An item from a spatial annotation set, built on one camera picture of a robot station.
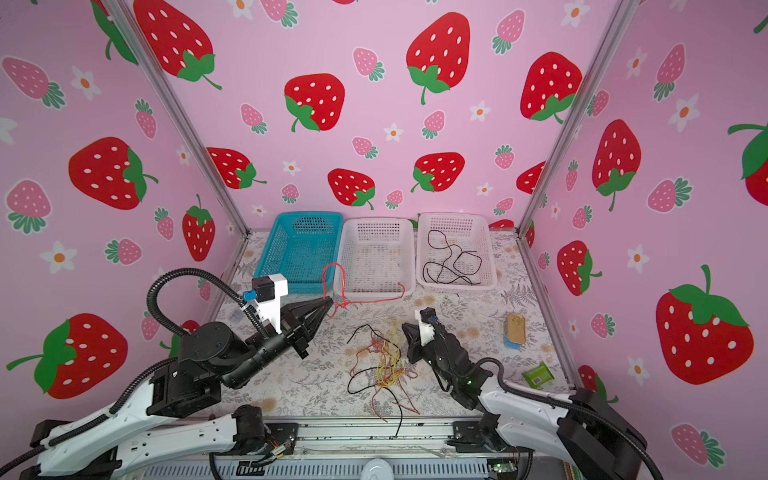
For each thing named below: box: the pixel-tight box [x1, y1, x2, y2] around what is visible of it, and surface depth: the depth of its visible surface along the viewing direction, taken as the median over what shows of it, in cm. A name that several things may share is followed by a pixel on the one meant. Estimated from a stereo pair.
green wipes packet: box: [522, 361, 555, 389], surface depth 85 cm
